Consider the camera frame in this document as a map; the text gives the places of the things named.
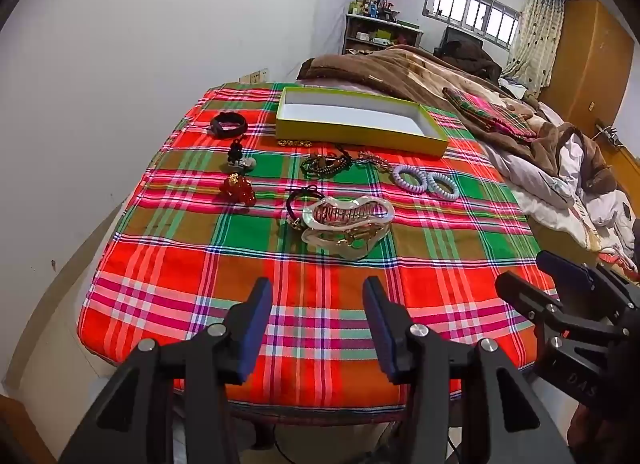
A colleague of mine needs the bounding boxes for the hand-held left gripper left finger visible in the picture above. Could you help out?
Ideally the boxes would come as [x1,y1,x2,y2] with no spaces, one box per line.
[60,276,273,464]

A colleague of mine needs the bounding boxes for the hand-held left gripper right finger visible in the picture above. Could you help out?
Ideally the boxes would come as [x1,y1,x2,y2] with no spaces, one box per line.
[362,275,576,464]

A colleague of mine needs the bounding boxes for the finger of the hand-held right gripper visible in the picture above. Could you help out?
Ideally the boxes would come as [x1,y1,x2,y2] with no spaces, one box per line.
[536,250,602,296]
[494,271,567,326]

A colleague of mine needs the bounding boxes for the clear hair claw clip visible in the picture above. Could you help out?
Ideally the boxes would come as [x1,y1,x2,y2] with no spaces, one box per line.
[301,196,396,261]

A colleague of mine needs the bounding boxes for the red bead ornament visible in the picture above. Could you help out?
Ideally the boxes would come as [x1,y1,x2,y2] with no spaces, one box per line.
[221,174,257,207]

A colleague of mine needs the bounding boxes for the lavender spiral hair tie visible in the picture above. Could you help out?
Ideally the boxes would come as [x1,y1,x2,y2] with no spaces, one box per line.
[392,164,427,191]

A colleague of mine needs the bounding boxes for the pink gold chain bracelet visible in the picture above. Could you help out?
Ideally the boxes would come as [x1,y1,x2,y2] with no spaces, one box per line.
[357,150,396,172]

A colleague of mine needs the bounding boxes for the black cord stone pendant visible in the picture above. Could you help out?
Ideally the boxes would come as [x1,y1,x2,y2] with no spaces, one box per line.
[222,136,258,172]

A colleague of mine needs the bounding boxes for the yellow-green cardboard box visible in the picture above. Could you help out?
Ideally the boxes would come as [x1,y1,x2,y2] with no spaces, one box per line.
[276,86,450,159]

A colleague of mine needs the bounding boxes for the white floral quilt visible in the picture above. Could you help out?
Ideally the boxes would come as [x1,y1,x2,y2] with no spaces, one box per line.
[480,114,640,265]

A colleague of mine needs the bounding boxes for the red green plaid tablecloth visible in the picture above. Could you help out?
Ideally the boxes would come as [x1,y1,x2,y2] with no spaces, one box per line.
[77,82,558,417]

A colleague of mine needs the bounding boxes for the folded plaid cloth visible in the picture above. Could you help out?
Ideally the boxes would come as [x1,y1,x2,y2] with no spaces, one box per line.
[442,86,538,140]

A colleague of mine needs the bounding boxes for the wooden wardrobe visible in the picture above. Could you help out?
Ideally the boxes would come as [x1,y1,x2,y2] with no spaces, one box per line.
[537,0,636,127]

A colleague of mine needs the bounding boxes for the dark jacket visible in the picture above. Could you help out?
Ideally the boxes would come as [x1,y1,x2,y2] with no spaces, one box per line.
[434,39,503,82]

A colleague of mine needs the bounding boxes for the patterned curtain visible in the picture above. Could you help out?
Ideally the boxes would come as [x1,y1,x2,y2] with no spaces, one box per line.
[501,0,566,95]

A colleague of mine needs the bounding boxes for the brown fleece blanket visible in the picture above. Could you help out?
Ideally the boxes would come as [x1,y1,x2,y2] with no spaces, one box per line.
[297,45,613,195]

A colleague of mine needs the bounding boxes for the black monitor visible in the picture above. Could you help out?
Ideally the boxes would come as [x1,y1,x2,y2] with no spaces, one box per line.
[443,26,483,50]

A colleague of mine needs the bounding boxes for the barred window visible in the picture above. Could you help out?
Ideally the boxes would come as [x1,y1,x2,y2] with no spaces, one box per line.
[422,0,522,50]

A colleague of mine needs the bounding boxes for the white storage shelf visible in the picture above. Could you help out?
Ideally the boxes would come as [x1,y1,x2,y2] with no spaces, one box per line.
[342,13,423,56]

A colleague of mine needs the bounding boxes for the bottles and boxes on shelf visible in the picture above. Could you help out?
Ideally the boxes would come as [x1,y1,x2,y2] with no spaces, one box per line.
[348,0,401,21]

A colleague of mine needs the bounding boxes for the black cord bracelet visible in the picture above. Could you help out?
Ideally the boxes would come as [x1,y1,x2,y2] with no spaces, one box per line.
[285,185,321,231]

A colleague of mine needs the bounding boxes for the dark beaded bracelets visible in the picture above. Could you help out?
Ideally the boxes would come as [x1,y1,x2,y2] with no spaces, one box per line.
[300,146,353,180]

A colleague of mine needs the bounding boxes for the black bangle bracelet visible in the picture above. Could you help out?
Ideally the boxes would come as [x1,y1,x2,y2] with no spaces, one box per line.
[210,112,249,139]

